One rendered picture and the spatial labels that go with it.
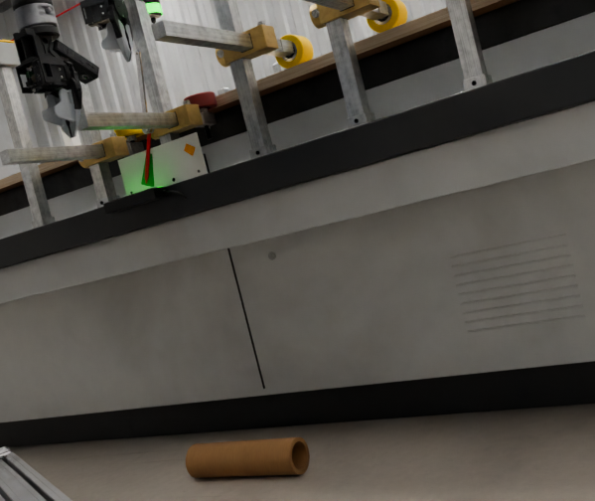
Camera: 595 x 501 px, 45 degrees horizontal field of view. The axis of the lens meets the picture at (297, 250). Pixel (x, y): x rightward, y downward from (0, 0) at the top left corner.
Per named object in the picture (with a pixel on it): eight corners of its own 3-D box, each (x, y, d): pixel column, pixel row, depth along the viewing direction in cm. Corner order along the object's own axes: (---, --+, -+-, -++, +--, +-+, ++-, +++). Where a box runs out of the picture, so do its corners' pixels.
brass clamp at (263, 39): (265, 46, 154) (259, 23, 154) (217, 67, 161) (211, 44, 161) (280, 49, 160) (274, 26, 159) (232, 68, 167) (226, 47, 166)
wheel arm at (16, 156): (12, 165, 159) (7, 146, 158) (2, 169, 160) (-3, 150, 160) (146, 155, 196) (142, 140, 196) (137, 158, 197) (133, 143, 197)
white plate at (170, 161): (206, 174, 168) (195, 131, 168) (126, 199, 182) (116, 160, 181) (208, 173, 169) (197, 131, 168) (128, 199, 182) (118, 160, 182)
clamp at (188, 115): (190, 124, 168) (185, 103, 168) (148, 140, 175) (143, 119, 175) (205, 124, 173) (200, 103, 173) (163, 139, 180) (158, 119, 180)
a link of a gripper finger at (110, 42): (109, 67, 168) (99, 28, 168) (133, 60, 167) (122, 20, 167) (103, 65, 165) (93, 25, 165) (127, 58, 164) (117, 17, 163)
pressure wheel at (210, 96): (212, 134, 176) (201, 88, 176) (188, 143, 181) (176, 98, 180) (230, 134, 183) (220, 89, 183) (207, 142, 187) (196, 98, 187)
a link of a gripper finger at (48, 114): (44, 142, 142) (31, 95, 141) (67, 141, 147) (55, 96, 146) (54, 138, 140) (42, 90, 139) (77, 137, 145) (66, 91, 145)
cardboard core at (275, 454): (286, 445, 156) (182, 451, 172) (295, 480, 157) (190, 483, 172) (304, 431, 163) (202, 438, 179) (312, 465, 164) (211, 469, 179)
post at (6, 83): (43, 226, 199) (0, 66, 197) (32, 229, 202) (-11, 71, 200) (56, 224, 203) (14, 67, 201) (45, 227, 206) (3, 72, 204)
